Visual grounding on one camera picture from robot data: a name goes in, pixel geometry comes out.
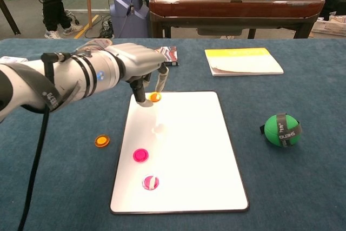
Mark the black red small box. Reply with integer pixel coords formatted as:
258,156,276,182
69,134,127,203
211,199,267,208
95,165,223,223
154,46,179,67

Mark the yellow white notebook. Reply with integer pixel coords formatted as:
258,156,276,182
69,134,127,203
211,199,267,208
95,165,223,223
204,47,284,77

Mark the black bag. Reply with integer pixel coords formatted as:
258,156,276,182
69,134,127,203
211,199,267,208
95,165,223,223
320,0,346,22

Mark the white plastic crate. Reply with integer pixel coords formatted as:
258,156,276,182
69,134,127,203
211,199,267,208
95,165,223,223
310,18,346,37

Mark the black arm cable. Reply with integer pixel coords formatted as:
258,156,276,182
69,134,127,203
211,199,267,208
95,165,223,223
16,51,72,231

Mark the blue felt table cloth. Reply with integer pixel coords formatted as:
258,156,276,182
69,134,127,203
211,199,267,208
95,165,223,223
0,38,346,231

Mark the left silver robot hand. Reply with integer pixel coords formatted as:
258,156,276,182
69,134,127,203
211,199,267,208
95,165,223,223
105,43,170,107

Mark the person in black clothes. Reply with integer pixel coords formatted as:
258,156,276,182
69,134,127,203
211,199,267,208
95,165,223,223
28,0,84,39

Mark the pink disc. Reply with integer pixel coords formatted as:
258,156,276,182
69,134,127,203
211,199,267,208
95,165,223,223
142,175,161,191
132,148,149,163

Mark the brown mahjong table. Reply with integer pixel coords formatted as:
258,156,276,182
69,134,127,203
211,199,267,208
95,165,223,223
148,0,326,39

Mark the black chrome swivel stool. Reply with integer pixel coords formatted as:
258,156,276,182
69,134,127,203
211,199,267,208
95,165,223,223
64,9,81,26

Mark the white magnetic board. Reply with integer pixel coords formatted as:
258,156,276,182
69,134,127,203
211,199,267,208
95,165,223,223
109,91,250,215

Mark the black floor cable bundle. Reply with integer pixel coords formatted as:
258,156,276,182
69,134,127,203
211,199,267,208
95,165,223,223
85,16,114,39

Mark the green ball with black strap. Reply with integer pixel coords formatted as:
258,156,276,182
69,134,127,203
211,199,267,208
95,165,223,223
259,112,303,149

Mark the clear plastic packet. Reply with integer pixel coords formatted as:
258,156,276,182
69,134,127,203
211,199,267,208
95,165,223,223
0,56,28,63

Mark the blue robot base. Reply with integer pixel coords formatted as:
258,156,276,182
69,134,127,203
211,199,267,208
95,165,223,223
109,0,151,39

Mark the black slanted table leg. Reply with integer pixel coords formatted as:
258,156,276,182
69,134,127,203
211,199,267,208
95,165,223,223
0,0,21,36

